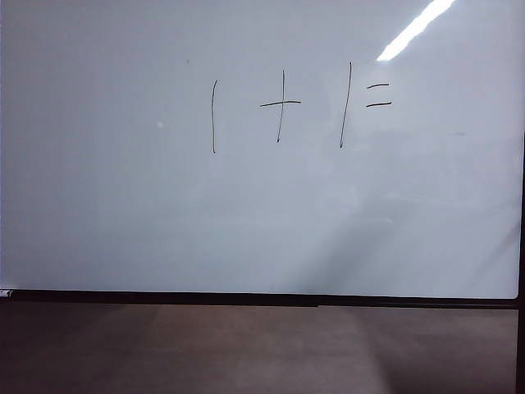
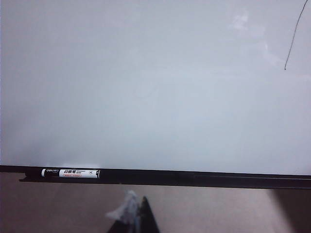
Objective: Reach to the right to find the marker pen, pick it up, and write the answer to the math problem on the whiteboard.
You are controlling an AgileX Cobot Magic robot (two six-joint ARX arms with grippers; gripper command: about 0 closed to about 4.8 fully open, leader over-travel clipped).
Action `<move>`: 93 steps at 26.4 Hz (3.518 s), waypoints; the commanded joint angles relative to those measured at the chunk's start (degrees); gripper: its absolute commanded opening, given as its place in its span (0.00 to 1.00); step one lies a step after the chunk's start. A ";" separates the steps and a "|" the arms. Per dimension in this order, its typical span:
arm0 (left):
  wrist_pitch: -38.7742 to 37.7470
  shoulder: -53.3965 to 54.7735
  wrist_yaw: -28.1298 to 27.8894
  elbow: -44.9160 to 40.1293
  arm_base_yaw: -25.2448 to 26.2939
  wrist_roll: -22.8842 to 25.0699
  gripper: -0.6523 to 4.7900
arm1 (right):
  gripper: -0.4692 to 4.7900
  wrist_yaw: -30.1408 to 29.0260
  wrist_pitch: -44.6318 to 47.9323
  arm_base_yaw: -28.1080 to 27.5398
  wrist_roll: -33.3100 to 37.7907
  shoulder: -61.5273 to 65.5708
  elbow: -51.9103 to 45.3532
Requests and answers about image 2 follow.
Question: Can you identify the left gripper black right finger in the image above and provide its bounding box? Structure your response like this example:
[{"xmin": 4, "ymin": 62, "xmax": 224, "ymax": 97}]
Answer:
[{"xmin": 136, "ymin": 195, "xmax": 161, "ymax": 233}]

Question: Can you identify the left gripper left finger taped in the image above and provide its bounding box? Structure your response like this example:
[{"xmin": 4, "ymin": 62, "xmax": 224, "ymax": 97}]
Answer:
[{"xmin": 105, "ymin": 190, "xmax": 141, "ymax": 233}]

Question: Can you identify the black whiteboard marker tray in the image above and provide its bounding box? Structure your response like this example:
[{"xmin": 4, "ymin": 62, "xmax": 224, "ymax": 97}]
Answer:
[{"xmin": 0, "ymin": 165, "xmax": 311, "ymax": 190}]

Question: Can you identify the white marker with black cap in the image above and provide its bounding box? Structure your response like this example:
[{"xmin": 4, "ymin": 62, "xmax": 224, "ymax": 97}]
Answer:
[{"xmin": 40, "ymin": 167, "xmax": 102, "ymax": 179}]

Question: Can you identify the white whiteboard with handwriting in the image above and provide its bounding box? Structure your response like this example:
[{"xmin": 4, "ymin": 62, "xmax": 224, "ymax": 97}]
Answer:
[{"xmin": 0, "ymin": 0, "xmax": 311, "ymax": 176}]

